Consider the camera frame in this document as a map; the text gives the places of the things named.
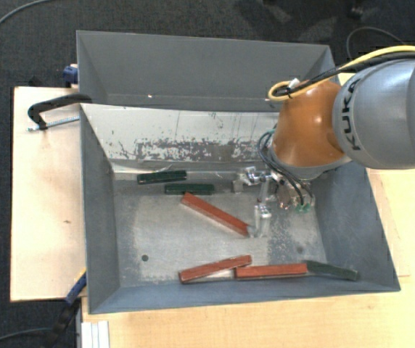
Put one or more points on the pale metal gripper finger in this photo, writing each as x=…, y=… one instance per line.
x=262, y=219
x=254, y=176

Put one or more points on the red-brown flat block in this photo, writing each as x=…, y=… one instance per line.
x=214, y=269
x=271, y=270
x=214, y=214

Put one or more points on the dark green flat block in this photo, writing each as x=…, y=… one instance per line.
x=189, y=189
x=332, y=270
x=162, y=177

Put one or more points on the grey metal bin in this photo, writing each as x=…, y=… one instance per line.
x=193, y=230

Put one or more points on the pale wood flat board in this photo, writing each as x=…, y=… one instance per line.
x=46, y=201

